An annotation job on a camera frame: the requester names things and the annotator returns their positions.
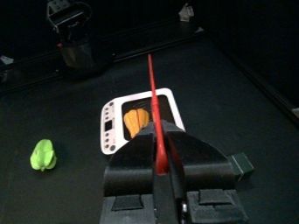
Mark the yellow toy bell pepper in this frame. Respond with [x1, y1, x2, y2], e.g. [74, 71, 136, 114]
[122, 108, 152, 139]

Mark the light green toy vegetable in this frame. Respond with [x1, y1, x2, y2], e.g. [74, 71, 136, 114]
[29, 138, 58, 172]

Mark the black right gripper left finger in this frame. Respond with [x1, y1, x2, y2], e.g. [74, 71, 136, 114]
[102, 122, 157, 198]

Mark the red plastic toy knife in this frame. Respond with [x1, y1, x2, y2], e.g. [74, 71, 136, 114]
[145, 53, 171, 176]

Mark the dark green striped block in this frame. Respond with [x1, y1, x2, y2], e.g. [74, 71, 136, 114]
[227, 151, 256, 182]

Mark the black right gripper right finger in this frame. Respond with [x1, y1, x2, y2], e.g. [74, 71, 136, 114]
[160, 119, 237, 196]

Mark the white toy induction stove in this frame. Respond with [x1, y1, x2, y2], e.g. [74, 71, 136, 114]
[98, 87, 185, 156]

